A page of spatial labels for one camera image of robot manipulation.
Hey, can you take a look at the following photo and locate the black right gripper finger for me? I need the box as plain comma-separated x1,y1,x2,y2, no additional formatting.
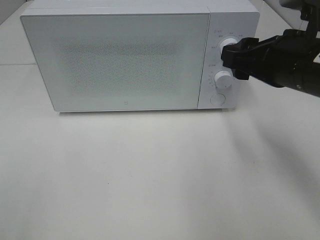
221,37,259,54
221,51,250,81

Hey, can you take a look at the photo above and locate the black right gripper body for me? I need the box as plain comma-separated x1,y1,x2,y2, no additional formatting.
240,29,320,97

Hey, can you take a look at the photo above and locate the white power knob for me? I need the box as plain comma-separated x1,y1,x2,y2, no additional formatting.
218,36,239,54

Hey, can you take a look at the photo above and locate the white timer knob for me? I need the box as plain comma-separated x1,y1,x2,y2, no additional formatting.
213,70,233,89

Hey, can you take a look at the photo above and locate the round white door button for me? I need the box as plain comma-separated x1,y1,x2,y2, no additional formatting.
209,93,226,108

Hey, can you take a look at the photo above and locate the white microwave door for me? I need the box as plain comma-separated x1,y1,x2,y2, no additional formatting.
21,13,209,112

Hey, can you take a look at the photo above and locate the white microwave oven body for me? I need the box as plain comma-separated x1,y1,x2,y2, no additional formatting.
20,0,260,112

